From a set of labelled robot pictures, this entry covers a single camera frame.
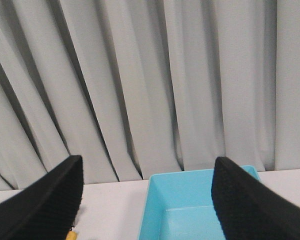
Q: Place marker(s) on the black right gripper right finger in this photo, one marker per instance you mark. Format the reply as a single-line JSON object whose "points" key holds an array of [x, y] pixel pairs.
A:
{"points": [[247, 209]]}

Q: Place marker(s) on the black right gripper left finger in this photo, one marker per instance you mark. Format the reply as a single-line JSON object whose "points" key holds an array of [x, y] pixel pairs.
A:
{"points": [[45, 210]]}

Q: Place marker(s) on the yellow push button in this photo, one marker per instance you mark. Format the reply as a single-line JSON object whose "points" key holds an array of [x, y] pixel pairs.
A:
{"points": [[72, 235]]}

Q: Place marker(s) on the blue plastic box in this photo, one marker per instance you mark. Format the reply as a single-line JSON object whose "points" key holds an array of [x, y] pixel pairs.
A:
{"points": [[179, 206]]}

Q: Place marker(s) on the grey pleated curtain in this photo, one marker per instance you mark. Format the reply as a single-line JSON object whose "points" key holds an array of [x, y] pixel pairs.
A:
{"points": [[140, 87]]}

